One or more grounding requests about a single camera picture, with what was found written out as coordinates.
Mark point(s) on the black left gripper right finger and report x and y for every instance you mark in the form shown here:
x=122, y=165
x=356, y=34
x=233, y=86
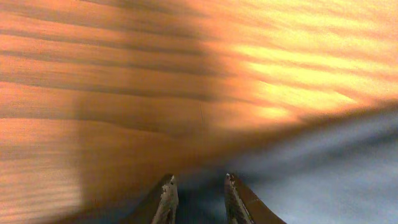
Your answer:
x=243, y=206

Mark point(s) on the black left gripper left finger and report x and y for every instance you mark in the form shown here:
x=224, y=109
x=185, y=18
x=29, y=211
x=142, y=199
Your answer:
x=159, y=206

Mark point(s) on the navy blue shorts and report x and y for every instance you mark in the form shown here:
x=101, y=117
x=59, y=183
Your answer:
x=341, y=173

